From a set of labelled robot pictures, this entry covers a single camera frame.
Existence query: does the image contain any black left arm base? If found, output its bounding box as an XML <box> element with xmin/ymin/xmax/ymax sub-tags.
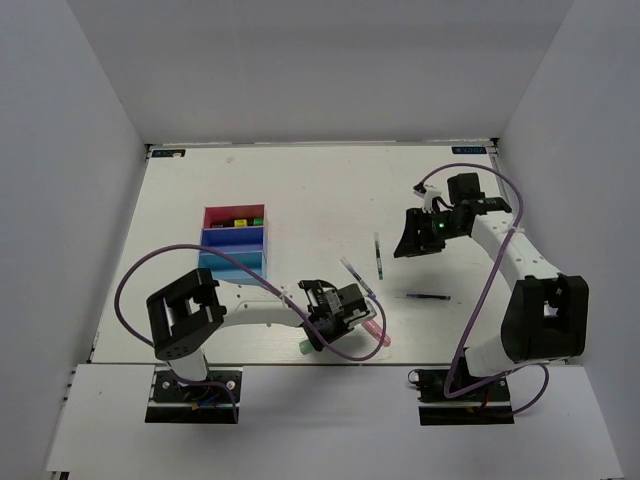
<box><xmin>145</xmin><ymin>367</ymin><xmax>236</xmax><ymax>425</ymax></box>

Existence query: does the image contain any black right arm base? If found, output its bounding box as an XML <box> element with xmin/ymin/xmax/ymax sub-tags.
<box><xmin>407</xmin><ymin>368</ymin><xmax>514</xmax><ymax>427</ymax></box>

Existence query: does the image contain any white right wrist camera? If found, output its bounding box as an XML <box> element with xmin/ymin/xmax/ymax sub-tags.
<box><xmin>413</xmin><ymin>183</ymin><xmax>442</xmax><ymax>212</ymax></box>

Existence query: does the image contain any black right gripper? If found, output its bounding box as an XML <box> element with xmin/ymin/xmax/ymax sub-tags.
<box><xmin>393</xmin><ymin>207</ymin><xmax>466</xmax><ymax>258</ymax></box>

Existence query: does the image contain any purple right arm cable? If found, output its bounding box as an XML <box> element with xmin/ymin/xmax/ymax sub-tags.
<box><xmin>414</xmin><ymin>163</ymin><xmax>550</xmax><ymax>416</ymax></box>

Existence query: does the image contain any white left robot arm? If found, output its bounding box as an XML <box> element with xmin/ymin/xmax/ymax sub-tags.
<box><xmin>146</xmin><ymin>268</ymin><xmax>376</xmax><ymax>399</ymax></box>

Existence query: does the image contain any pink blue tiered organizer box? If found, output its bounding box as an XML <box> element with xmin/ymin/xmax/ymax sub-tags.
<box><xmin>198</xmin><ymin>204</ymin><xmax>268</xmax><ymax>285</ymax></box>

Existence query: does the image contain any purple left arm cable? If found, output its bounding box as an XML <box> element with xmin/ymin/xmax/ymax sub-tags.
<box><xmin>114</xmin><ymin>243</ymin><xmax>387</xmax><ymax>424</ymax></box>

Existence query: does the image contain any blue ink pen refill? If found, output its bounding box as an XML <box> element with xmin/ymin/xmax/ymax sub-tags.
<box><xmin>340</xmin><ymin>257</ymin><xmax>376</xmax><ymax>299</ymax></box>

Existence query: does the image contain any right corner table sticker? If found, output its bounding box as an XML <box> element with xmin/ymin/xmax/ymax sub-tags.
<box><xmin>451</xmin><ymin>146</ymin><xmax>487</xmax><ymax>155</ymax></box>

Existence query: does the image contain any left corner table sticker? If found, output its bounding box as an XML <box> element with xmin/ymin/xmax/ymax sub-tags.
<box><xmin>151</xmin><ymin>149</ymin><xmax>186</xmax><ymax>158</ymax></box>

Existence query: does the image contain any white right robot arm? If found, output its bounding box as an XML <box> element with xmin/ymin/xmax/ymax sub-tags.
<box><xmin>394</xmin><ymin>173</ymin><xmax>589</xmax><ymax>399</ymax></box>

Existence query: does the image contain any green ink pen refill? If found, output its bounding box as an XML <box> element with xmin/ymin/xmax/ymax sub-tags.
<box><xmin>373</xmin><ymin>232</ymin><xmax>384</xmax><ymax>280</ymax></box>

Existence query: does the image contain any corner table sticker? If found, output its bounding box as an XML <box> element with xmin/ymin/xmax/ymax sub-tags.
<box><xmin>451</xmin><ymin>146</ymin><xmax>487</xmax><ymax>155</ymax></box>
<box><xmin>151</xmin><ymin>149</ymin><xmax>186</xmax><ymax>158</ymax></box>

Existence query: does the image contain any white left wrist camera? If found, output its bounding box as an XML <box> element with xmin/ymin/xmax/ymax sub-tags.
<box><xmin>354</xmin><ymin>298</ymin><xmax>378</xmax><ymax>325</ymax></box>

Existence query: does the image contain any purple ink pen refill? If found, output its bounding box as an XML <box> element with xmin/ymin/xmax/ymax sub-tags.
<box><xmin>396</xmin><ymin>293</ymin><xmax>451</xmax><ymax>301</ymax></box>

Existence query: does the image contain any orange cap black highlighter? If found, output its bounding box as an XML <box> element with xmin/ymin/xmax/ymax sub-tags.
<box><xmin>210</xmin><ymin>220</ymin><xmax>235</xmax><ymax>228</ymax></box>

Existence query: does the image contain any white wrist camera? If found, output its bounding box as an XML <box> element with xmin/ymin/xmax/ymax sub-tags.
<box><xmin>413</xmin><ymin>183</ymin><xmax>442</xmax><ymax>212</ymax></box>
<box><xmin>354</xmin><ymin>298</ymin><xmax>378</xmax><ymax>325</ymax></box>

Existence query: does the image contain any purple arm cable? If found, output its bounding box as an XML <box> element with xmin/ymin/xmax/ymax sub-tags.
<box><xmin>414</xmin><ymin>163</ymin><xmax>550</xmax><ymax>416</ymax></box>
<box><xmin>114</xmin><ymin>243</ymin><xmax>387</xmax><ymax>424</ymax></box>

